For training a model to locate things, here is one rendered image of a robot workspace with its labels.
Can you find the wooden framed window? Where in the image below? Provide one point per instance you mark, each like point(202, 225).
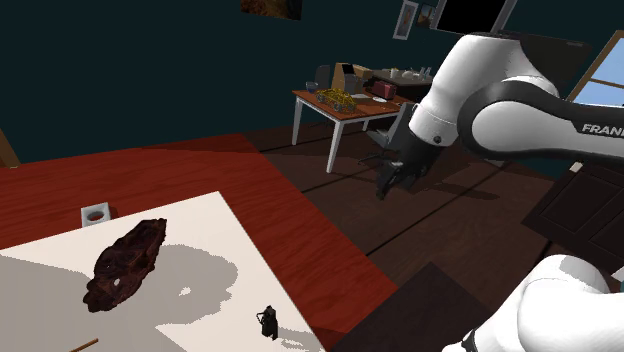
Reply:
point(602, 73)

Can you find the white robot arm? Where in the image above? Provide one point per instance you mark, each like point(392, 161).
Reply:
point(492, 68)

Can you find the brown wall picture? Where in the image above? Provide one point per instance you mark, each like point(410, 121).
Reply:
point(273, 7)

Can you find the dark brown rock-shaped lump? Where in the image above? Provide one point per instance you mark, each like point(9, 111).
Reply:
point(124, 263)

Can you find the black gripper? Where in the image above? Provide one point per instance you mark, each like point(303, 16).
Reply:
point(414, 156)

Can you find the white square cup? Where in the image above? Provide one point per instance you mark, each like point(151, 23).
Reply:
point(90, 220)

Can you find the white framed wall picture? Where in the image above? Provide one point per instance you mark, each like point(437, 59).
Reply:
point(405, 19)

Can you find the black wall screen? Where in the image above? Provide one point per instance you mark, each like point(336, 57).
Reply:
point(470, 14)

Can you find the wooden desk with white legs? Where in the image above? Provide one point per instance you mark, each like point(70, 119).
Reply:
point(351, 117)

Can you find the brown wooden stick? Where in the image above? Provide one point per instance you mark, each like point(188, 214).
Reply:
point(85, 345)

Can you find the dark panelled cabinet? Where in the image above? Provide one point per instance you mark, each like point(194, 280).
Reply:
point(580, 209)

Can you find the small dark wall picture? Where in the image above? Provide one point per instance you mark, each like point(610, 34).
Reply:
point(426, 15)

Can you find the small black figure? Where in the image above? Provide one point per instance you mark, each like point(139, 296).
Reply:
point(269, 324)

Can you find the dark sideboard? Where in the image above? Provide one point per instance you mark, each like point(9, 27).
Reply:
point(407, 88)

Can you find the grey office chair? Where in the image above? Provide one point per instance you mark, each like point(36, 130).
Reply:
point(392, 134)

